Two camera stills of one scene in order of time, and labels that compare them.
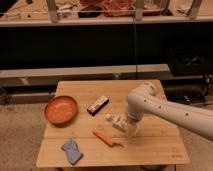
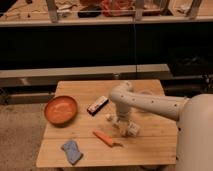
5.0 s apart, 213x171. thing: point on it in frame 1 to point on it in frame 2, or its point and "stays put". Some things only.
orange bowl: [61, 110] stays put
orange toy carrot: [107, 140] stays put
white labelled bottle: [118, 121] stays put
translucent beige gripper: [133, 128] to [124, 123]
